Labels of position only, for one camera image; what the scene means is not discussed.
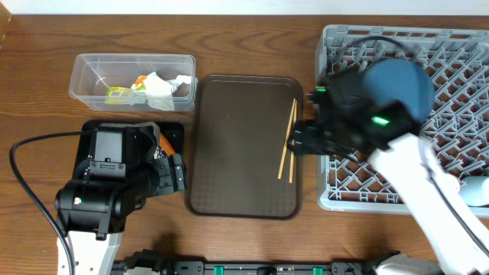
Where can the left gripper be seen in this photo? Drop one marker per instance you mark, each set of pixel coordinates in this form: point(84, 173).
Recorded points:
point(173, 172)

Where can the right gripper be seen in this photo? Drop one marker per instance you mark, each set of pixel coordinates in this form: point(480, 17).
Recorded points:
point(306, 136)

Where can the wooden chopstick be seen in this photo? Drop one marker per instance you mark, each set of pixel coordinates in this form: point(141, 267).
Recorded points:
point(284, 151)
point(291, 131)

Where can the orange carrot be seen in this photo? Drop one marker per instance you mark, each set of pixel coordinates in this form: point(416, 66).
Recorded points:
point(165, 145)

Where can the white napkin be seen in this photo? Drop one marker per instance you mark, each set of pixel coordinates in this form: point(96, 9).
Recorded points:
point(159, 92)

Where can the green orange snack wrapper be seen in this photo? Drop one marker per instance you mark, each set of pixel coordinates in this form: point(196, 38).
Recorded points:
point(135, 94)

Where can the dark blue plate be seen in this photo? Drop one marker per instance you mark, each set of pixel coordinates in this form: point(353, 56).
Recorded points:
point(403, 81)

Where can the light blue rice bowl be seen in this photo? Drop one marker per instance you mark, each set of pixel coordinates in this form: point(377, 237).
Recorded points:
point(474, 190)

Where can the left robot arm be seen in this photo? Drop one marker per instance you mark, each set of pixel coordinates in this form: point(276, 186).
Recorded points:
point(92, 216)

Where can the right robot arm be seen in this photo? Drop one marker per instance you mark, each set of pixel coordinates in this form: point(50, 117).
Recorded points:
point(380, 116)

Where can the black waste tray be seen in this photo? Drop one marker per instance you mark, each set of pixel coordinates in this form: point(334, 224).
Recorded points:
point(124, 150)

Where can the grey dishwasher rack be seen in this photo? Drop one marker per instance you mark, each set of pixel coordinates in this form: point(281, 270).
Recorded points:
point(457, 63)

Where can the brown serving tray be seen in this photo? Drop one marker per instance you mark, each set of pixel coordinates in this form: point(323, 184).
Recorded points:
point(237, 142)

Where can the clear plastic bin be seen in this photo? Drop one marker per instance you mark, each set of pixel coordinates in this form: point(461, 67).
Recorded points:
point(94, 73)

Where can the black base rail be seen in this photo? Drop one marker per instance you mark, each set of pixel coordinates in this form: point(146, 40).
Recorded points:
point(200, 268)

